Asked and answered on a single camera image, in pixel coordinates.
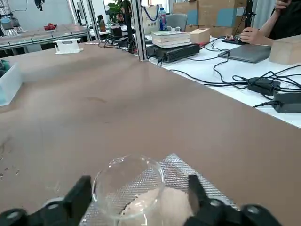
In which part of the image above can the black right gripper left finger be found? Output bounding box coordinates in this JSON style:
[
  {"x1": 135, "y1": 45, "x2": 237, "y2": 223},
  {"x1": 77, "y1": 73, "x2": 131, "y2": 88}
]
[{"x1": 0, "y1": 175, "x2": 93, "y2": 226}]

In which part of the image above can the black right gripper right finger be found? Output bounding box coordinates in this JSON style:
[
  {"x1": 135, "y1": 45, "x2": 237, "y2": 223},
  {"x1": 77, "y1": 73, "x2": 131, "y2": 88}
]
[{"x1": 183, "y1": 174, "x2": 283, "y2": 226}]

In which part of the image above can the glass beaker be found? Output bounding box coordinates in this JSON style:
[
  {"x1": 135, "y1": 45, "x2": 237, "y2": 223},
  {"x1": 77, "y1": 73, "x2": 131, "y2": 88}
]
[{"x1": 91, "y1": 154, "x2": 166, "y2": 224}]

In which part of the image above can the translucent plastic box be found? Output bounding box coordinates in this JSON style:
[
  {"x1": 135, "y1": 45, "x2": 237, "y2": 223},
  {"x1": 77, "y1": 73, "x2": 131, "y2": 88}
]
[{"x1": 0, "y1": 63, "x2": 23, "y2": 106}]

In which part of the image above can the white test tube rack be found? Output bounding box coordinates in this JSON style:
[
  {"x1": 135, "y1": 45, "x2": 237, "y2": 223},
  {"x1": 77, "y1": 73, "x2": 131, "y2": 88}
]
[{"x1": 53, "y1": 37, "x2": 85, "y2": 55}]

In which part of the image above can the wooden box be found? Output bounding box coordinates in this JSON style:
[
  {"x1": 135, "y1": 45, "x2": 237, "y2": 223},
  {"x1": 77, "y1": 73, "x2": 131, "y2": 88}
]
[
  {"x1": 189, "y1": 28, "x2": 211, "y2": 44},
  {"x1": 268, "y1": 39, "x2": 301, "y2": 65}
]

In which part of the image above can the brown cardboard box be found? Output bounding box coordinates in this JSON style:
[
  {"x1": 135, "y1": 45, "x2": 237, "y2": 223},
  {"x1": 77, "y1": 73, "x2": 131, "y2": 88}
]
[{"x1": 173, "y1": 0, "x2": 247, "y2": 28}]

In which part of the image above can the black power adapter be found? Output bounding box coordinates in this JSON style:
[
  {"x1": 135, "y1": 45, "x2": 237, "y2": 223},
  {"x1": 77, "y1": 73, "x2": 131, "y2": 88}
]
[
  {"x1": 272, "y1": 91, "x2": 301, "y2": 114},
  {"x1": 246, "y1": 77, "x2": 282, "y2": 96}
]

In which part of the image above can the grey laptop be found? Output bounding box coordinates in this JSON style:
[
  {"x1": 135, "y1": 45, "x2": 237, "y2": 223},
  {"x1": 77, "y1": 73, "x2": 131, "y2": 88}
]
[{"x1": 217, "y1": 44, "x2": 272, "y2": 64}]

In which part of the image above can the black flat device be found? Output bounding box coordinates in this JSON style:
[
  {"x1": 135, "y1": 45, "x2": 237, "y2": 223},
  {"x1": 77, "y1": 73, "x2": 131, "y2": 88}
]
[{"x1": 145, "y1": 43, "x2": 200, "y2": 63}]

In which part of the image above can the stack of books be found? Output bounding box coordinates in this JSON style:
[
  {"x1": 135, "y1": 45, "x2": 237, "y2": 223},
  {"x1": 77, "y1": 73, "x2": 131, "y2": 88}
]
[{"x1": 151, "y1": 30, "x2": 191, "y2": 49}]

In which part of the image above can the black cube device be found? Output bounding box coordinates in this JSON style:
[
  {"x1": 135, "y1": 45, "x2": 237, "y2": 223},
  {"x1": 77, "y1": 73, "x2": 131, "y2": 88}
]
[{"x1": 110, "y1": 25, "x2": 123, "y2": 36}]

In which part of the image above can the grey office chair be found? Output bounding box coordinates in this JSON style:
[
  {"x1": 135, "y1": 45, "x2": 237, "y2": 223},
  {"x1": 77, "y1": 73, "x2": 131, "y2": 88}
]
[{"x1": 166, "y1": 13, "x2": 189, "y2": 32}]

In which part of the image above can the blue drink bottle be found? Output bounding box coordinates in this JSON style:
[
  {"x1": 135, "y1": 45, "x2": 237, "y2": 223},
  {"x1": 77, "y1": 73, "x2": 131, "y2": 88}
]
[{"x1": 158, "y1": 7, "x2": 168, "y2": 31}]

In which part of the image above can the person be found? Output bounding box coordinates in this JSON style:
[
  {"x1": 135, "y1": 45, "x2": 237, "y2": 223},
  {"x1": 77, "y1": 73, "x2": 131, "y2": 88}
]
[{"x1": 239, "y1": 0, "x2": 301, "y2": 47}]

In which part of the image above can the white paper bag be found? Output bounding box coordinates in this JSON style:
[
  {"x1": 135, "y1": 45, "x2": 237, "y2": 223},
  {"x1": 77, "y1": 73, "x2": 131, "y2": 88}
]
[{"x1": 141, "y1": 4, "x2": 161, "y2": 22}]

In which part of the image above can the green potted plant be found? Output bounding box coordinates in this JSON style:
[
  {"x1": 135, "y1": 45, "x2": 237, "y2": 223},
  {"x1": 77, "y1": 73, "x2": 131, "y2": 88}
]
[{"x1": 107, "y1": 0, "x2": 132, "y2": 15}]

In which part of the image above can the wire mesh tripod stand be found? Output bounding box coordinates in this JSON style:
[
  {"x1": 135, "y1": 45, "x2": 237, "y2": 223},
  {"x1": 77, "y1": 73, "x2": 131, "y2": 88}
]
[{"x1": 79, "y1": 154, "x2": 238, "y2": 226}]

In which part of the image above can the aluminium frame post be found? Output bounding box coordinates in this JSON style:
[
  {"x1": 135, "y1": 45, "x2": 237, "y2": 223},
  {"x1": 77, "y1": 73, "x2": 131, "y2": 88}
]
[
  {"x1": 131, "y1": 0, "x2": 148, "y2": 61},
  {"x1": 87, "y1": 0, "x2": 101, "y2": 42}
]

